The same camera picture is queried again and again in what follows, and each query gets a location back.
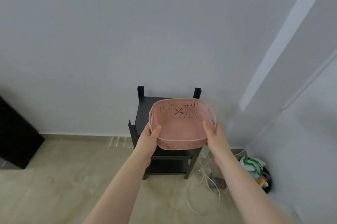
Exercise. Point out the person's left hand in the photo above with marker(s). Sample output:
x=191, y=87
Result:
x=143, y=143

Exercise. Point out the person's right hand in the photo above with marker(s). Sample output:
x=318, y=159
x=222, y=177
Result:
x=217, y=142

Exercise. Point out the person's right thumb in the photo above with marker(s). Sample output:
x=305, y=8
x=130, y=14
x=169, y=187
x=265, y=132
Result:
x=208, y=129

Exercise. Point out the person's left thumb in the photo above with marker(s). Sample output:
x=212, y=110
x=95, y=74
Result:
x=155, y=133

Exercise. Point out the pink perforated plastic basket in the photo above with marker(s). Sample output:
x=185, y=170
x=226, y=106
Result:
x=181, y=126

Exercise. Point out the person's left forearm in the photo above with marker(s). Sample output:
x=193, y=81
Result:
x=115, y=192

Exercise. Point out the person's right forearm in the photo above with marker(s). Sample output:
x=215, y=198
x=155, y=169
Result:
x=252, y=192

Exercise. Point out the black wooden side table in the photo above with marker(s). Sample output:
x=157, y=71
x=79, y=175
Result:
x=168, y=158

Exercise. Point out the white and green plastic bag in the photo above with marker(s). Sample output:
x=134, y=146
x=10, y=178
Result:
x=251, y=164

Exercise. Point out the black trash bin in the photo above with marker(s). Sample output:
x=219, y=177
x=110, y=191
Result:
x=266, y=179

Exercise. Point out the dark wooden cabinet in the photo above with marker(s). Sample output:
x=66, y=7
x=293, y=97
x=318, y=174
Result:
x=15, y=139

